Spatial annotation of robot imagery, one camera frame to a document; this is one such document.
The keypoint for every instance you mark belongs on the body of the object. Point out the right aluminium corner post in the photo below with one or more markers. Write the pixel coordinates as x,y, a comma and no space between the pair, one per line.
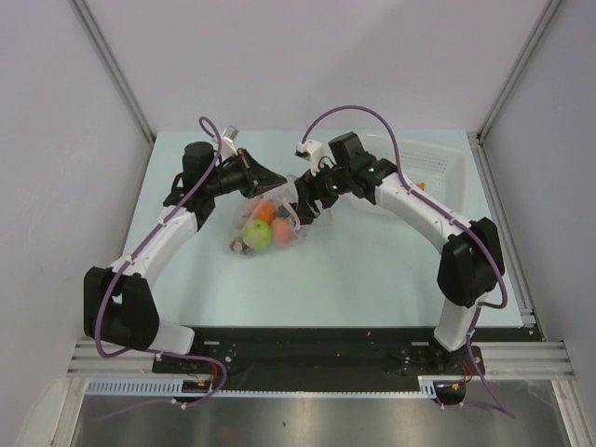
530,46

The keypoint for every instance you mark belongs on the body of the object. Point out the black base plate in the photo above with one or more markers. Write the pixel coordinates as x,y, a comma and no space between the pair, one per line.
326,354

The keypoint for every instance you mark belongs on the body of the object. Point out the orange toy tangerine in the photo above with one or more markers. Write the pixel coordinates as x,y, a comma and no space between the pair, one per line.
266,212

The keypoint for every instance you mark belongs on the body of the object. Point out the dark toy grape bunch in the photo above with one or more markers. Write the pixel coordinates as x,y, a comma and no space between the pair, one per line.
282,213

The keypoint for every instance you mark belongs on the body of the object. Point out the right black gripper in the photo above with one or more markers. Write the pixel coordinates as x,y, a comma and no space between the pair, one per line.
309,190

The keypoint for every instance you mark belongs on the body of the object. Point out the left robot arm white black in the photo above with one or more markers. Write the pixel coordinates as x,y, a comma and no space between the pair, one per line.
119,306

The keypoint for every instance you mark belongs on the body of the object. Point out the left aluminium corner post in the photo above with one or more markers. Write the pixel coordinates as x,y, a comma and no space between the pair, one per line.
107,58

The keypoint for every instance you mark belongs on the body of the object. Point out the white plastic basket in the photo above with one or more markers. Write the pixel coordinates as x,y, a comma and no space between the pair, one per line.
443,169

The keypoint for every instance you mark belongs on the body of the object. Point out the green toy apple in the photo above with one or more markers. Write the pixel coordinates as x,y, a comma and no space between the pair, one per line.
257,234

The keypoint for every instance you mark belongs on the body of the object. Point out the clear zip top bag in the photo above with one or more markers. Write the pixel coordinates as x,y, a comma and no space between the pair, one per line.
283,196

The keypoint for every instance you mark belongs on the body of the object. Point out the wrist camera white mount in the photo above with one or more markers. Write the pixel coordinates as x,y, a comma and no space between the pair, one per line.
313,152
228,142

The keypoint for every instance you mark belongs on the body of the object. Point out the toy peach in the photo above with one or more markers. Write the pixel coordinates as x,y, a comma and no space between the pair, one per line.
282,231

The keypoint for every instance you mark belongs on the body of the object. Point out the aluminium front rail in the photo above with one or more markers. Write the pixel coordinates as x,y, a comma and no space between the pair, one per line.
526,362

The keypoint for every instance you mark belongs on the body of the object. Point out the aluminium corner post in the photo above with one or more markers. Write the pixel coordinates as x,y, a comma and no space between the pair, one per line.
530,46
107,58

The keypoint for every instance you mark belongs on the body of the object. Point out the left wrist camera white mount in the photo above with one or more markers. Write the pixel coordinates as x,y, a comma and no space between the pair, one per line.
228,142

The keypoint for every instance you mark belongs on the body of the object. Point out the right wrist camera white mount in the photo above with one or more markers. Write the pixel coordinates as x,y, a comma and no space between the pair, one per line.
313,152

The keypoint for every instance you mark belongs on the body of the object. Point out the grey toy fish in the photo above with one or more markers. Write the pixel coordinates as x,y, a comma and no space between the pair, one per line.
237,244

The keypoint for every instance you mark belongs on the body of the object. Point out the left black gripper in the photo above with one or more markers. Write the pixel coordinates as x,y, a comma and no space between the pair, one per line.
255,176

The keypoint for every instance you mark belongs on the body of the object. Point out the white slotted cable duct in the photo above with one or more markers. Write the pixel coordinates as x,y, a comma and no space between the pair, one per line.
190,389

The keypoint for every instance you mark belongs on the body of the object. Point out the right aluminium side rail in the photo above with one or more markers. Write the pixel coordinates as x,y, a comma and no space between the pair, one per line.
514,271

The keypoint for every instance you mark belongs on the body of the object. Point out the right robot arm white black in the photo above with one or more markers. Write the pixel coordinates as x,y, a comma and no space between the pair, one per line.
471,260

